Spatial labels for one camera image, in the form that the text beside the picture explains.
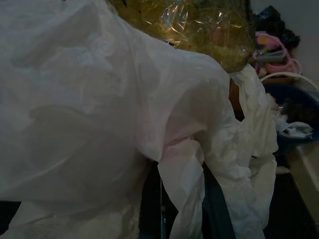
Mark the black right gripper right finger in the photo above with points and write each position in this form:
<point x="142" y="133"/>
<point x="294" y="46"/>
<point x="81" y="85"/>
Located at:
<point x="215" y="209"/>

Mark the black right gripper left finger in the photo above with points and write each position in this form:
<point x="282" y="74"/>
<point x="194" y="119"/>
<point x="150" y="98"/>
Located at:
<point x="149" y="199"/>

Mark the translucent white plastic bag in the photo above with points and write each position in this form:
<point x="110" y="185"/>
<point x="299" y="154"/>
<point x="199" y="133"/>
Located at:
<point x="82" y="99"/>

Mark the white crumpled paper trash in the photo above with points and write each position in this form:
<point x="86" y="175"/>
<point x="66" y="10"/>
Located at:
<point x="291" y="127"/>

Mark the white crinkled plastic bag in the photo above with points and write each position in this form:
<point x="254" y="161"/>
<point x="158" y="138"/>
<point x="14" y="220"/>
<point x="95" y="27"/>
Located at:
<point x="251" y="149"/>

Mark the beige box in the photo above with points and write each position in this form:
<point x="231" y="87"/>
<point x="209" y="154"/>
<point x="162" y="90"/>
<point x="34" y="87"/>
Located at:
<point x="307" y="174"/>

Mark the brown wooden board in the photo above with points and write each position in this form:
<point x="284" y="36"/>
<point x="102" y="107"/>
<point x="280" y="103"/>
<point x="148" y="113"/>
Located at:
<point x="236" y="102"/>

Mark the blue plastic basin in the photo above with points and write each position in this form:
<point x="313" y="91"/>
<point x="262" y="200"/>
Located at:
<point x="289" y="109"/>

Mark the white curved hoop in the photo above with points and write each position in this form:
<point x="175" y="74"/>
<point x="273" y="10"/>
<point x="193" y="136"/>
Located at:
<point x="291" y="76"/>

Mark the grey plastic tube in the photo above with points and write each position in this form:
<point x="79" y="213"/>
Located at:
<point x="270" y="57"/>

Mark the pink plastic toy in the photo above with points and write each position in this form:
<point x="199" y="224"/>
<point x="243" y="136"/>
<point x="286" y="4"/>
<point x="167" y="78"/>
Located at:
<point x="276" y="57"/>

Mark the clear cellophane yellow bundle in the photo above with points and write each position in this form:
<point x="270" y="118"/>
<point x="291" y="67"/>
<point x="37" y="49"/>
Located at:
<point x="199" y="27"/>

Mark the black cloth pile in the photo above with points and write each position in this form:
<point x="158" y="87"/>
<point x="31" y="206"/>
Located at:
<point x="276" y="27"/>

